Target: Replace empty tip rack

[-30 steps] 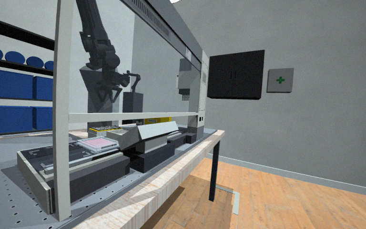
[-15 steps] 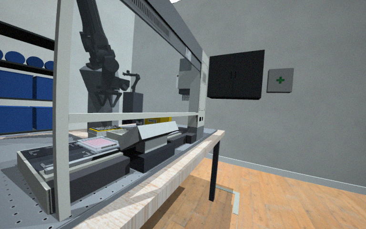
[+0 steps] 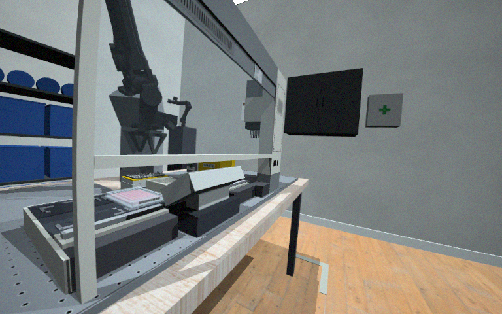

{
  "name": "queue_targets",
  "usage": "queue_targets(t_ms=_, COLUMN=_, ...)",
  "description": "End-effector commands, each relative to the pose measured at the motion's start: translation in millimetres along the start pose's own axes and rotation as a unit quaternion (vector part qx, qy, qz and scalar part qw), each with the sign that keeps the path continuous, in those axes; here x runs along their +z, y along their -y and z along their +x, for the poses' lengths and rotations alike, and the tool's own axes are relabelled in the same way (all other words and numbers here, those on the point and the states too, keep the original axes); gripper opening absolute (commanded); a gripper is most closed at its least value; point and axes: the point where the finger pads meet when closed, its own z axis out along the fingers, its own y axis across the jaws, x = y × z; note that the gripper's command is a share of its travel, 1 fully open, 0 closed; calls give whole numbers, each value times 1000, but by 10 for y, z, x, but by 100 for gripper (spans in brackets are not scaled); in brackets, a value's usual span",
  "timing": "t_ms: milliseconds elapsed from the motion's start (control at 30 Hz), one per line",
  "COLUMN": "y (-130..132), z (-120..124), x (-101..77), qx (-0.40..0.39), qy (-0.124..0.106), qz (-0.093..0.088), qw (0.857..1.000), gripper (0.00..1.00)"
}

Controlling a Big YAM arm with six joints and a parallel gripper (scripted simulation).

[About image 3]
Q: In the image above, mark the white trough reservoir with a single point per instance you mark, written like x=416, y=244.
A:
x=156, y=184

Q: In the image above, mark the yellow waste bin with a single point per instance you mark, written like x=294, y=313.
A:
x=215, y=165

